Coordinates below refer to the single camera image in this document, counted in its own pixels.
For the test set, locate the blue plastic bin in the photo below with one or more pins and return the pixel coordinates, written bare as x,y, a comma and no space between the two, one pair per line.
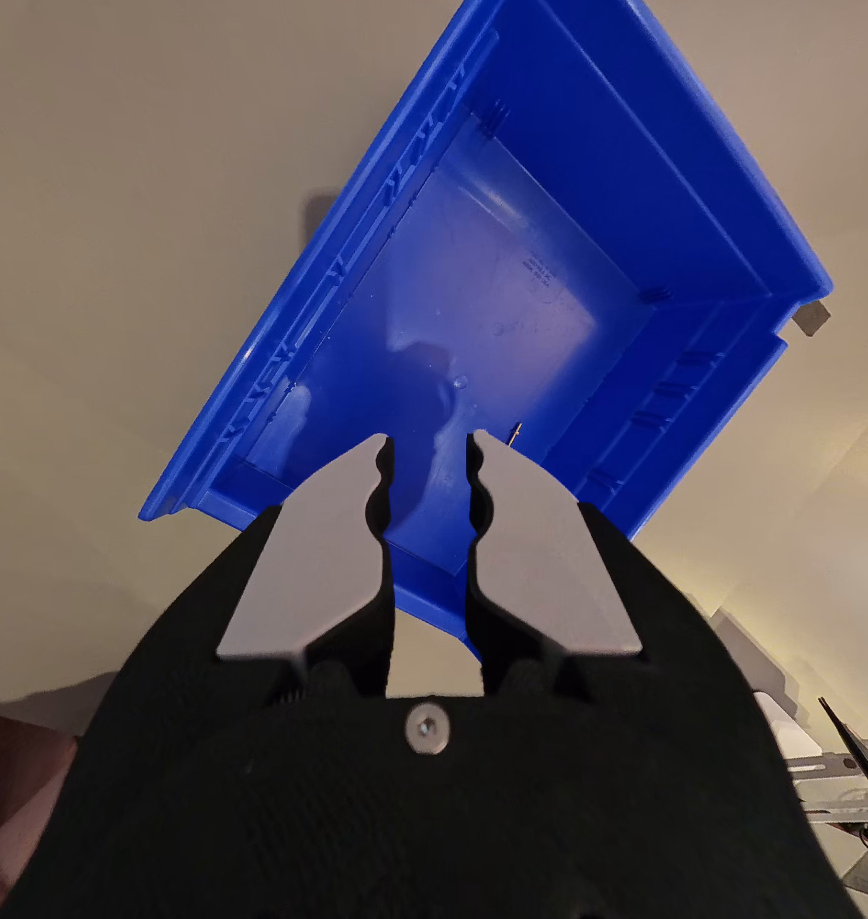
513,287

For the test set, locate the tilted thin display board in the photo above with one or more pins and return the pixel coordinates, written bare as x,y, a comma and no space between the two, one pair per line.
857,754

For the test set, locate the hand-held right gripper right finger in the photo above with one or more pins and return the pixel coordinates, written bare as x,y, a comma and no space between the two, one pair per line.
556,574

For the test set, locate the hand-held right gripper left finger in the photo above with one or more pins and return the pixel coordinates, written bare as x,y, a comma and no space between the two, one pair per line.
304,574

